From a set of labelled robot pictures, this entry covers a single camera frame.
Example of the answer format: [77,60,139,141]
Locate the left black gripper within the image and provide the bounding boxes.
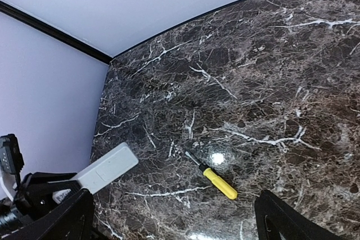
[1,173,80,232]

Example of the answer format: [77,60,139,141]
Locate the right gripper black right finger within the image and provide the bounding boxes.
[254,190,340,240]

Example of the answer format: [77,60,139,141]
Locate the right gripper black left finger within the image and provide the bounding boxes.
[1,189,95,239]

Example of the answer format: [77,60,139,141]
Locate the yellow handled screwdriver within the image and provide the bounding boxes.
[185,151,238,200]

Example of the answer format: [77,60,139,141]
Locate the white remote control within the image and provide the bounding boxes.
[70,142,138,194]

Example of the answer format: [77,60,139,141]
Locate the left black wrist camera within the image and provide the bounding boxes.
[1,134,25,201]

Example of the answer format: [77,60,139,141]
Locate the left black frame post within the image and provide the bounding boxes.
[1,1,113,65]

